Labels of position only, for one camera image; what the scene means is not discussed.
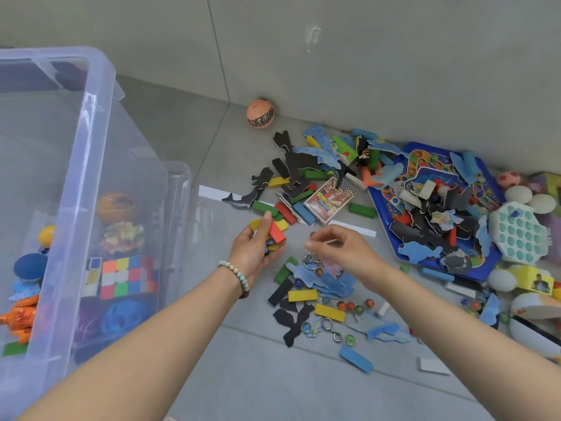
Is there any person's right hand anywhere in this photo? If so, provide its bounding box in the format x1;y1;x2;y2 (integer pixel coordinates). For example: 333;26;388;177
304;225;392;295

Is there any person's left hand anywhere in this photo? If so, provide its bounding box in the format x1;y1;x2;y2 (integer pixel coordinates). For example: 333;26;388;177
227;214;287;289

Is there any person's left forearm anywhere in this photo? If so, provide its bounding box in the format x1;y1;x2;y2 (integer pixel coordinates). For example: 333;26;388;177
15;264;247;421

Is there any person's right forearm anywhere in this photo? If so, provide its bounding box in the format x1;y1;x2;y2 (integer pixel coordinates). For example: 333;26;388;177
372;262;561;421

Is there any grey toy shark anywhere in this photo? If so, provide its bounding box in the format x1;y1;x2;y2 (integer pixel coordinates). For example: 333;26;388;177
221;187;264;210

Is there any red card box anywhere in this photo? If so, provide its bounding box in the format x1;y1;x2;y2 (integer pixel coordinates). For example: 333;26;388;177
303;176;356;225

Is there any scatter of coloured building blocks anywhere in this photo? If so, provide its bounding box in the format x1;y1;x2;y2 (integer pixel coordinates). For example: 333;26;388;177
251;127;483;376

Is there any white tape strip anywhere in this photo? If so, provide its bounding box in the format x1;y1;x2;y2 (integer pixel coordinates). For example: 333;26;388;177
198;185;378;238

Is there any scatter of glass marbles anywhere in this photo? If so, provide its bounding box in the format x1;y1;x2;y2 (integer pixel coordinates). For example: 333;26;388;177
292;231;512;347

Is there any pile of black puzzle pieces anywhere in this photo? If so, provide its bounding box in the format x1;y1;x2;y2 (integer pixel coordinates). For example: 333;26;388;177
251;130;483;349

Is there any metal hook puzzle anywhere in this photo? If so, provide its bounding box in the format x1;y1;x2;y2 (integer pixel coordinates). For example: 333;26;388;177
321;316;344;344

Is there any pile of blue puzzle pieces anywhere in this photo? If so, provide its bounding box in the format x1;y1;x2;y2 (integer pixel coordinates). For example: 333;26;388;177
285;124;502;342

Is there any small dark toy figure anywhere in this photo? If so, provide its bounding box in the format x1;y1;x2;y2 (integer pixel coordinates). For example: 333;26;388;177
354;135;371;168

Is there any small orange basketball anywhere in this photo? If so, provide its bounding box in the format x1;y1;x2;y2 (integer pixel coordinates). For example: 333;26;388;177
246;98;276;130

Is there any blue game board tray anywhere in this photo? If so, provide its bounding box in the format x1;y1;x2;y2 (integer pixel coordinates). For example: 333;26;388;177
366;141;505;282

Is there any colourful crumpled toy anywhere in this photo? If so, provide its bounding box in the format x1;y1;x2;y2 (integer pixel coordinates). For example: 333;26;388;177
100;222;146;255

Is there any colourful puzzle cube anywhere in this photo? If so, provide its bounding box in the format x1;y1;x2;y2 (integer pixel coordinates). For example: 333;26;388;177
82;255;159;301

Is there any orange rubber ball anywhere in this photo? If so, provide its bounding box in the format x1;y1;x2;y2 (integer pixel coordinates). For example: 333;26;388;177
96;192;137;225

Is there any blue skull toy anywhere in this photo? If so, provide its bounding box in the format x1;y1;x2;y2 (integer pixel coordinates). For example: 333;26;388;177
101;299;153;334

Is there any clear plastic storage bin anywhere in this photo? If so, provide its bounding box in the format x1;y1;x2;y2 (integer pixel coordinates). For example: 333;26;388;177
0;46;193;410

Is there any white toy egg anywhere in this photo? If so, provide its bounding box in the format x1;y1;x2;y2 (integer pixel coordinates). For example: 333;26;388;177
527;194;557;215
486;268;518;293
504;185;534;205

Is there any white teal pop toy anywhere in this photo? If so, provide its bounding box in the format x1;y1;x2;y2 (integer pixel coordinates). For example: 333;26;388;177
488;201;548;266

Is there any pink spotted ball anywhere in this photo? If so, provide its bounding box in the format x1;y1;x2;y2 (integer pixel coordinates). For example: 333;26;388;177
496;171;523;190

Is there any yellow card packet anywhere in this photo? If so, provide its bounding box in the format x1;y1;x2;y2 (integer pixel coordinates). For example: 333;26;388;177
504;265;555;296

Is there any white round toy shell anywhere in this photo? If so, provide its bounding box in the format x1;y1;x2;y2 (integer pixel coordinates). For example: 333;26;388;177
508;317;561;361
510;292;561;321

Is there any pale purple pop toy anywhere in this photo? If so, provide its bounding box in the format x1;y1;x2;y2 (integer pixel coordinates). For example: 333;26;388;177
536;210;561;260

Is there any yellow green box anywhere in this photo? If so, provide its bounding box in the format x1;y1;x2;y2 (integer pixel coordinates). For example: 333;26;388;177
528;172;561;215

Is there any blue round toy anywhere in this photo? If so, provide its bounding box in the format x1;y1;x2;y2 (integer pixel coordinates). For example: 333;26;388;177
13;253;49;283

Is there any orange toy creature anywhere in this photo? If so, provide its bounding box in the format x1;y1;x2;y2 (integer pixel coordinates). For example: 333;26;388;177
0;295;41;344

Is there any pale bead bracelet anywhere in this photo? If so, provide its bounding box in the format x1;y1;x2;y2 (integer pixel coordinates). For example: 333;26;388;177
218;260;250;299

